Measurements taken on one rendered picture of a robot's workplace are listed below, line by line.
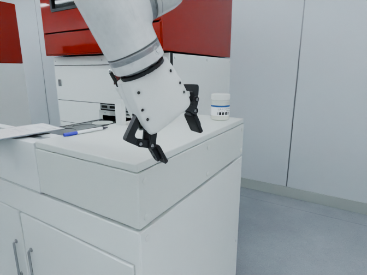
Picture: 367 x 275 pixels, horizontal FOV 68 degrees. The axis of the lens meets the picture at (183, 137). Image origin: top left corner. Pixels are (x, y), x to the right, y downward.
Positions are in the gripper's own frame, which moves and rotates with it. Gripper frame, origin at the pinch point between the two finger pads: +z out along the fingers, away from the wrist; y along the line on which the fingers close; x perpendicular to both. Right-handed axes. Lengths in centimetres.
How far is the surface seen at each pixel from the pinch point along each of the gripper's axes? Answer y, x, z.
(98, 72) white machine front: -25, -102, 3
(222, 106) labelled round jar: -36, -29, 20
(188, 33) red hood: -62, -67, 2
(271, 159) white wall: -126, -100, 150
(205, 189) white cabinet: -8.5, -15.8, 29.9
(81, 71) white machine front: -21, -115, 0
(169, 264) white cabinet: 13.7, -8.3, 32.0
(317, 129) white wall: -154, -68, 126
